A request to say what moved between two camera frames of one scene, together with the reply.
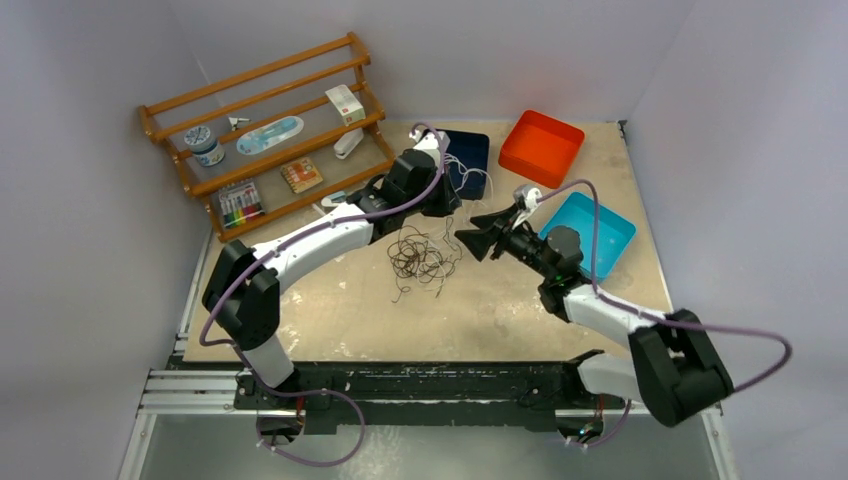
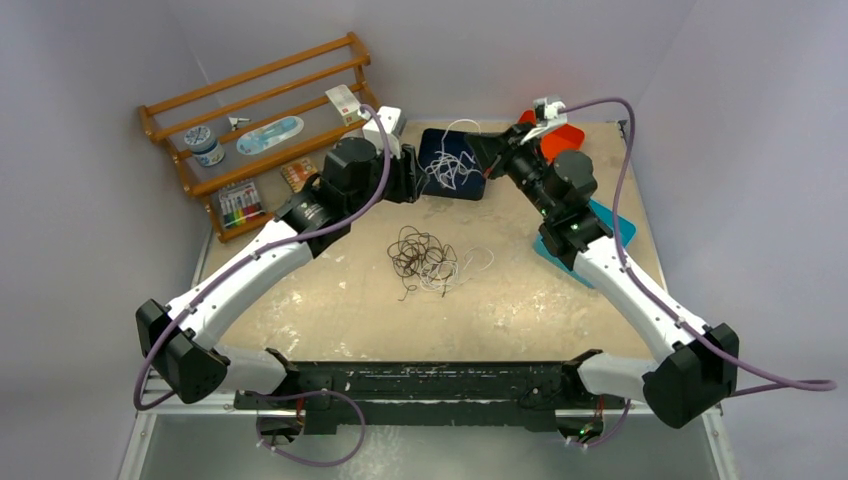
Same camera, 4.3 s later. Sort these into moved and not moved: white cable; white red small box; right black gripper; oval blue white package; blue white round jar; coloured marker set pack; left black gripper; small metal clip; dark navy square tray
Moved: white cable; left black gripper; right black gripper
Not moved: dark navy square tray; small metal clip; coloured marker set pack; white red small box; blue white round jar; oval blue white package
